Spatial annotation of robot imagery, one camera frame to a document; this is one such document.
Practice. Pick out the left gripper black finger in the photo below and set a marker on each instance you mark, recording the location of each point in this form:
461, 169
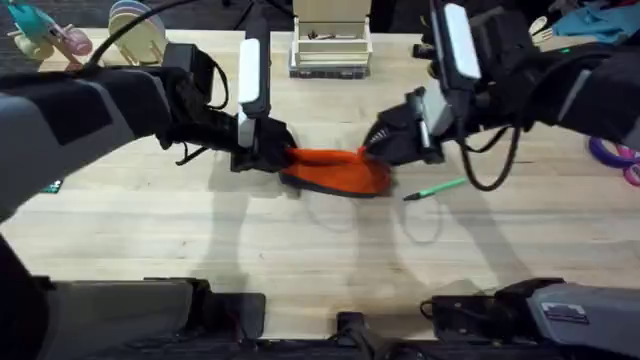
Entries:
285, 136
276, 163

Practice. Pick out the green pen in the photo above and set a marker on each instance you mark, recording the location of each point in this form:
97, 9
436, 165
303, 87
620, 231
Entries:
435, 189

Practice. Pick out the wooden cutlery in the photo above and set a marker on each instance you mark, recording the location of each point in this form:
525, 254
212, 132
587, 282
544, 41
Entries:
541, 29

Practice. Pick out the plates in wooden peg rack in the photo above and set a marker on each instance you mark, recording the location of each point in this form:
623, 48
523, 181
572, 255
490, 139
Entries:
137, 32

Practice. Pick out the cream open box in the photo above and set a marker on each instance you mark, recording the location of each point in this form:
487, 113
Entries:
331, 45

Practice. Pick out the orange soft zip bag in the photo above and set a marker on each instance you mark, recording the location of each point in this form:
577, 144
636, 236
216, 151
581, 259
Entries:
340, 172

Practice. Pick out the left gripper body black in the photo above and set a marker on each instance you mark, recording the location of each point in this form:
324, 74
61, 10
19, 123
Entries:
200, 120

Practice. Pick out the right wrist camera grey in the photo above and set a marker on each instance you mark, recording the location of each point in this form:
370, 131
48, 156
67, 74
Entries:
434, 111

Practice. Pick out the black rail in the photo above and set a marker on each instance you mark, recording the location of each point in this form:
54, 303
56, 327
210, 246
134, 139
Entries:
350, 345

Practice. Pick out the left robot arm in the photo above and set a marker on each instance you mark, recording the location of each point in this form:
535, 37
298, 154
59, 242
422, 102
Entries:
60, 125

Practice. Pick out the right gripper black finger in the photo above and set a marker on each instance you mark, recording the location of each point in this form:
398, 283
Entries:
379, 135
385, 157

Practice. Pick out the purple and pink rings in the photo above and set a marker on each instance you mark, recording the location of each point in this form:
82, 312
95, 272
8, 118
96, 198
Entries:
617, 157

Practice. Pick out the wrist upright plate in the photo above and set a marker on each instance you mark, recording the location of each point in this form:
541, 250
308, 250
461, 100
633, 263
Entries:
460, 40
250, 75

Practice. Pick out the small green board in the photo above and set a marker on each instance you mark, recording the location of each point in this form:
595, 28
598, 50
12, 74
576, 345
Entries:
52, 187

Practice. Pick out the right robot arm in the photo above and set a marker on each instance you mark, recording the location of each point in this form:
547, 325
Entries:
595, 90

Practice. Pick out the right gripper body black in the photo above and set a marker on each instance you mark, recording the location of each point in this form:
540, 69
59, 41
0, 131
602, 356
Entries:
500, 65

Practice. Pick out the teal and pink cup stand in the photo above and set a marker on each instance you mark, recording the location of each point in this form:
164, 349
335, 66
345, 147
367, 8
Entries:
42, 32

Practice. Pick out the blue cloth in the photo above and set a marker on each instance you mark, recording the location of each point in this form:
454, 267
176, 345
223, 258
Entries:
600, 22

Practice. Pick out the left wrist upright plate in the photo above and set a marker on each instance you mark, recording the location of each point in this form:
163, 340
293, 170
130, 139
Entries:
250, 75

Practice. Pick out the right wrist upright plate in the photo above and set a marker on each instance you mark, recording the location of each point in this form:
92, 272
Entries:
460, 40

